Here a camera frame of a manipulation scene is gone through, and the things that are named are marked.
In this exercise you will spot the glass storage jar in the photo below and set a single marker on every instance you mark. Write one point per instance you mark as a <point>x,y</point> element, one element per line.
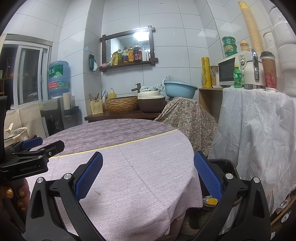
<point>214,77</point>

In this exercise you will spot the yellow foam net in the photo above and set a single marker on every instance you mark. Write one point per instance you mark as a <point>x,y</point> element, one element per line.
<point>212,201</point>

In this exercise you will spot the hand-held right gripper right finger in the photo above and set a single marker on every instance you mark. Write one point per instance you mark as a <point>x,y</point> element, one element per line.
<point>208,176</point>

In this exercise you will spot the beige chopstick holder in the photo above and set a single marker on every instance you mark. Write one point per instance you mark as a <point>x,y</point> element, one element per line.
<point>96,107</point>

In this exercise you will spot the purple striped tablecloth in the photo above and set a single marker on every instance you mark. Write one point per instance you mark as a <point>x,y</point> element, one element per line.
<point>104,134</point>

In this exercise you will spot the white electric kettle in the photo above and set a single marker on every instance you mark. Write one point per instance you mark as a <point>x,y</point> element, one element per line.
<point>249,74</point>

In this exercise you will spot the bamboo style faucet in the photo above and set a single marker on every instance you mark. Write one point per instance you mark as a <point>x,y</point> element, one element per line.
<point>138,87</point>

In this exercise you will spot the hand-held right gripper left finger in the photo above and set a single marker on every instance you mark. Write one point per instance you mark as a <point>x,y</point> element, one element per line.
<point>89,176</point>

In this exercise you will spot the stack of yellow paper cups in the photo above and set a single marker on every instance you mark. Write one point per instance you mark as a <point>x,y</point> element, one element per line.
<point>252,27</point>

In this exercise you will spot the light blue basin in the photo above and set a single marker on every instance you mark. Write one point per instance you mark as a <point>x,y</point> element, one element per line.
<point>180,90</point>

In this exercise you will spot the white microwave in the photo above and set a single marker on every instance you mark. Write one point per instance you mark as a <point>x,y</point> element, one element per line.
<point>226,71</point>

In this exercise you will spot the woven pattern basin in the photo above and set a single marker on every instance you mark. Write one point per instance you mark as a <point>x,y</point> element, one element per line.
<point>121,104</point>

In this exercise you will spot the white cloth cover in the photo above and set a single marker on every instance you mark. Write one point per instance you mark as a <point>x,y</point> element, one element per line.
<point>254,129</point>

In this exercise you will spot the blue water jug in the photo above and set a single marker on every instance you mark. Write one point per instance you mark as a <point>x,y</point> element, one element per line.
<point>58,78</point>

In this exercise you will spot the white plastic bottle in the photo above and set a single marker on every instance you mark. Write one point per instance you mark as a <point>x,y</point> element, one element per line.
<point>144,55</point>

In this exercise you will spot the grey water dispenser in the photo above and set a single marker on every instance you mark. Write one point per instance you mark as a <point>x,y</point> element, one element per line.
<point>52,115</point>

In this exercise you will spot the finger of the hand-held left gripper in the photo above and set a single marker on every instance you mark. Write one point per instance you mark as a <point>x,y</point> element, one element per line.
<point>32,142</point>
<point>52,148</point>

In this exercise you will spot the pale blue cloth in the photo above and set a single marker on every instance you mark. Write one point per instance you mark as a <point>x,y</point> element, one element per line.
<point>152,87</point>

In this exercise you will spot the floral cloth cover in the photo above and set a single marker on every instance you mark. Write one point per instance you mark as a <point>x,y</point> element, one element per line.
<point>189,120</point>

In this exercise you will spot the yellow oil bottle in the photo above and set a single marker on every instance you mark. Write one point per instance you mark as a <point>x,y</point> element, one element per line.
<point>130,55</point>

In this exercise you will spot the yellow seasoning packet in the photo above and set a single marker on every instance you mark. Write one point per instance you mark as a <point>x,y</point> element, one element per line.
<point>115,59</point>

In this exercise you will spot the green soda bottle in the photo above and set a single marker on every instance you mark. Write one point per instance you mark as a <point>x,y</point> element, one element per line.
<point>237,78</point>

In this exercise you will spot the black trash bin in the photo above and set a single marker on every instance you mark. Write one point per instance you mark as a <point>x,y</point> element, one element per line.
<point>227,164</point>

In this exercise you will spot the yellow soap bottle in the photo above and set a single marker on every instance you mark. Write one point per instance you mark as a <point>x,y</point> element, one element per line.
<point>112,94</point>

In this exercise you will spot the wall tissue holder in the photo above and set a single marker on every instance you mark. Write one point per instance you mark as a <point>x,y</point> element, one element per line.
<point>92,62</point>

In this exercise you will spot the beige cloth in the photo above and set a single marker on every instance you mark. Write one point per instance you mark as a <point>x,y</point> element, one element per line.
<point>30,118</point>

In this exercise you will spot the pink tablecloth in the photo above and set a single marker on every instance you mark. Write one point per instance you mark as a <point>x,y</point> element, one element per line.
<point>138,176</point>

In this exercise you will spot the dark sauce bottle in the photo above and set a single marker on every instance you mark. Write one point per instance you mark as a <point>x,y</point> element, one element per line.
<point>137,54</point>

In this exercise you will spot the orange lid jar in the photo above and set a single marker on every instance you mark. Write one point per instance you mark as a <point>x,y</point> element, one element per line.
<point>244,46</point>

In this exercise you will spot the yellow wrap roll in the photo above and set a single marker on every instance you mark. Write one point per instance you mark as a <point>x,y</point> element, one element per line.
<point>205,73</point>

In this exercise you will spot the brown rice cooker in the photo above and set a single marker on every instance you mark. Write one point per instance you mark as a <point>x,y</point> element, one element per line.
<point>151,103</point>

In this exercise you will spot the sliding window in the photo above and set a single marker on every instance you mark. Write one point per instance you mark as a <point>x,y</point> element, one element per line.
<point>27,74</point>

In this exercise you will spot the green instant noodle bowl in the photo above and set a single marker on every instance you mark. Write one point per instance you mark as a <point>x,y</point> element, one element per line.
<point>229,40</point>
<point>230,54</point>
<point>229,48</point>

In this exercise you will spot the paper cup tube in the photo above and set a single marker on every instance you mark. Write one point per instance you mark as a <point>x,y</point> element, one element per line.
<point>67,100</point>

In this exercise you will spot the person's left hand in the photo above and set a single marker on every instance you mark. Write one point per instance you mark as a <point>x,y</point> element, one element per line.
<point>22,197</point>

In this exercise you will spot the white electric pot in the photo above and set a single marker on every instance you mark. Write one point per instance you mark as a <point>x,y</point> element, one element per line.
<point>15,133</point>

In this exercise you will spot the purple label bottle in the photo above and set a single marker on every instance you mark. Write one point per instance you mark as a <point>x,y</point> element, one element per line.
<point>125,56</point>

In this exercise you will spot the red cup with black lid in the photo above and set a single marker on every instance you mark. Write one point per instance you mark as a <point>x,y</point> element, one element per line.
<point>269,74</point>

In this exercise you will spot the dark wooden counter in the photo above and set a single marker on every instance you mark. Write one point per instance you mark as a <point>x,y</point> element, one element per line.
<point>104,117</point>

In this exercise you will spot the light wooden cabinet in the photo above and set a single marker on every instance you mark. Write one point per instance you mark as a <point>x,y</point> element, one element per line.
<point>209,104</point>

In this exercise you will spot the green glass bottle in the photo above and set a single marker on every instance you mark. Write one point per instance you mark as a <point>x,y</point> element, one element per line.
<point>119,58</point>

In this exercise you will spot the small pink cup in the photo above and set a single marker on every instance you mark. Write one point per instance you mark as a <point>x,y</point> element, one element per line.
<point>105,65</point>

